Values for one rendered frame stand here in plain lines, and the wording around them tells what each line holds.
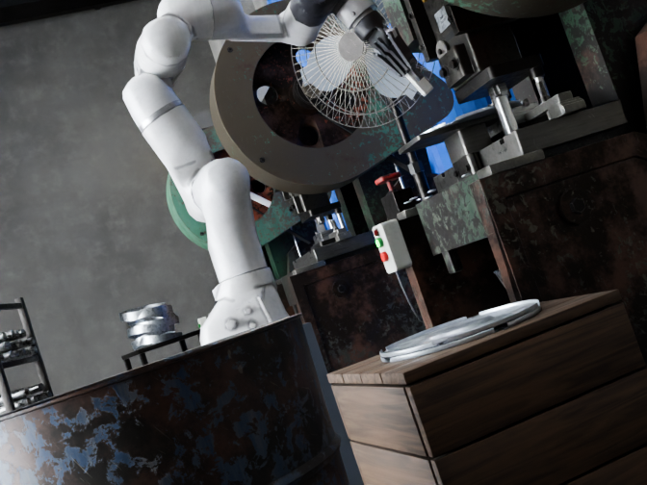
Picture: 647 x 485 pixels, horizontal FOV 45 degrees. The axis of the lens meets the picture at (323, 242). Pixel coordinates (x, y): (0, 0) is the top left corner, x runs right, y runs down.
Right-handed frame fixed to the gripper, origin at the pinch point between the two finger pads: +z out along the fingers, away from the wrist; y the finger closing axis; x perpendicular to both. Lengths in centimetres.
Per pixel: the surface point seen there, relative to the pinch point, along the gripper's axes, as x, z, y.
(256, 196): 52, -33, -309
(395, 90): 41, -9, -80
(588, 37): 35.0, 19.5, 13.9
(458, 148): -2.6, 18.7, -2.7
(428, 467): -77, 47, 55
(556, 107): 10.4, 26.0, 18.7
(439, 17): 19.7, -9.4, -3.9
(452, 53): 12.4, 0.1, 0.4
